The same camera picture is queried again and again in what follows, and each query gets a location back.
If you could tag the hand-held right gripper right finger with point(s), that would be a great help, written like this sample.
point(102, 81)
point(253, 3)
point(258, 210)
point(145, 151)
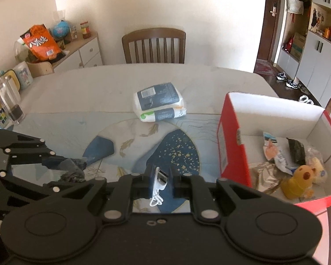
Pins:
point(177, 184)

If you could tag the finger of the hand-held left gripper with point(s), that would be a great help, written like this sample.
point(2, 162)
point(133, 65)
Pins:
point(55, 190)
point(30, 150)

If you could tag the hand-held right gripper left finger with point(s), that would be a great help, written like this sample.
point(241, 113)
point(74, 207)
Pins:
point(142, 184)

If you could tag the dark cloth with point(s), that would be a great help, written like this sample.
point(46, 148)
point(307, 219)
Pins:
point(73, 169)

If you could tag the red cardboard box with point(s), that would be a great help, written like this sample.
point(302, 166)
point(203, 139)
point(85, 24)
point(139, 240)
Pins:
point(231, 143)

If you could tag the silver foil packet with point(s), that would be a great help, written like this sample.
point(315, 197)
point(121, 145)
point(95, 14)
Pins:
point(264, 179)

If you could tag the white orange snack packet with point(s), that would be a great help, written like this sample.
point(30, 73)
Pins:
point(274, 149)

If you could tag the yellow plush toy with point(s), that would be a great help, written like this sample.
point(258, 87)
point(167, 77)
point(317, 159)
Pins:
point(296, 182)

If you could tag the black snack packet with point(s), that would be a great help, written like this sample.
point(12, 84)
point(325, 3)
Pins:
point(296, 150)

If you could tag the blueberry bread packet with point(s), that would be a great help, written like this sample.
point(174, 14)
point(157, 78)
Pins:
point(318, 168)

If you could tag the white patterned desktop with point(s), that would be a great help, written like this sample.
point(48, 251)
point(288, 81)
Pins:
point(99, 88)

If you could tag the white printed container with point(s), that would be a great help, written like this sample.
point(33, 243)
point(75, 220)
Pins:
point(23, 74)

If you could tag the light wooden stand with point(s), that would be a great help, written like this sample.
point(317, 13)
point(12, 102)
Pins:
point(41, 69)

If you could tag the white blue tissue pack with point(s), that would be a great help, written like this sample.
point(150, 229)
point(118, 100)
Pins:
point(158, 100)

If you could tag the white plastic bag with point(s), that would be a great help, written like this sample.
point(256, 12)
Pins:
point(21, 48)

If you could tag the orange snack bag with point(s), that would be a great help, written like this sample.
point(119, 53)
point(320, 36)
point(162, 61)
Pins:
point(41, 42)

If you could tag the white wooden cabinet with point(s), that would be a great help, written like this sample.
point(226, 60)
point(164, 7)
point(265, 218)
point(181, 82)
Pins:
point(89, 52)

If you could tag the small glass bottle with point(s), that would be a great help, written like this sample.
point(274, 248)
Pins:
point(74, 33)

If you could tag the blue globe toy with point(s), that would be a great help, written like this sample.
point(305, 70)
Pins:
point(61, 29)

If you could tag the red lid jar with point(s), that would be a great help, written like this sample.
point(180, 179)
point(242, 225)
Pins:
point(85, 30)

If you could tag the dark sneaker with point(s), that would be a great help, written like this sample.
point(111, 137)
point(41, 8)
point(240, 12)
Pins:
point(282, 76)
point(292, 83)

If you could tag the white shoes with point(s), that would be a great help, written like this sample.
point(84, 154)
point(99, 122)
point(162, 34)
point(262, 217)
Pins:
point(306, 99)

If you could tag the brown door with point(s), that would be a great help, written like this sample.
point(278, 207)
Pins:
point(275, 33)

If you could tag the brown cardboard box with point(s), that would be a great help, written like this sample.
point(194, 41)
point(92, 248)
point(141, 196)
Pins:
point(298, 45)

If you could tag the grey shoe cabinet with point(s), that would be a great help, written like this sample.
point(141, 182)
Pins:
point(320, 58)

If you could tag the hanging tote bag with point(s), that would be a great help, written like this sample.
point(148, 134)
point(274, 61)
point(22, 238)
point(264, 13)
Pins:
point(295, 5)

